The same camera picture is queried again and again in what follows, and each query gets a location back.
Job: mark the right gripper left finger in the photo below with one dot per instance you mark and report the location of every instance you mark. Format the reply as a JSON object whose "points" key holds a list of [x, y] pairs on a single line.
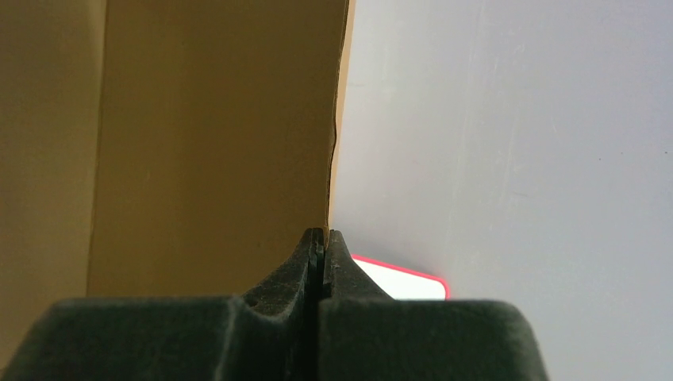
{"points": [[268, 333]]}

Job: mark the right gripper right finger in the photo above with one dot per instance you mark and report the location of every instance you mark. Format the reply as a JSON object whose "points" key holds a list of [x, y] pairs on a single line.
{"points": [[365, 334]]}

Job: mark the brown cardboard box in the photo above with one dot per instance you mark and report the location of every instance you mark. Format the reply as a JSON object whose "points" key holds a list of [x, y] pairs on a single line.
{"points": [[154, 148]]}

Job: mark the pink framed whiteboard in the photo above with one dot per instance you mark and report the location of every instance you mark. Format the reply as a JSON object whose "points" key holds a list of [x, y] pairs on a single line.
{"points": [[402, 283]]}

